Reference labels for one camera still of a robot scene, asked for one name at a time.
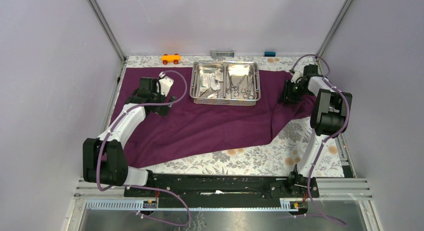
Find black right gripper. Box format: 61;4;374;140
277;79;311;105

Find purple cloth wrap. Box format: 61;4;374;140
123;67;316;168

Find perforated steel instrument tray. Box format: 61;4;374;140
189;60;261;106

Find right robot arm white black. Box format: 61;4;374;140
278;64;353;198

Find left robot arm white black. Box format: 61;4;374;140
82;76;176;197

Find steel surgical forceps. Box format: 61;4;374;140
226;74;248;98

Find blue plastic block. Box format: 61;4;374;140
263;51;276;57

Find orange toy car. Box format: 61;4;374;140
161;53;182;65

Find white sterile packets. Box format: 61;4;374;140
199;71;224;92

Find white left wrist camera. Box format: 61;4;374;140
156;72;174;97

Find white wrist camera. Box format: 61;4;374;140
289;69;304;84
156;72;174;97

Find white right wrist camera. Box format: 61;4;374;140
289;69;304;84

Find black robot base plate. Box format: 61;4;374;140
124;173;309;204

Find slotted grey cable duct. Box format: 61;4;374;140
85;199;298;212

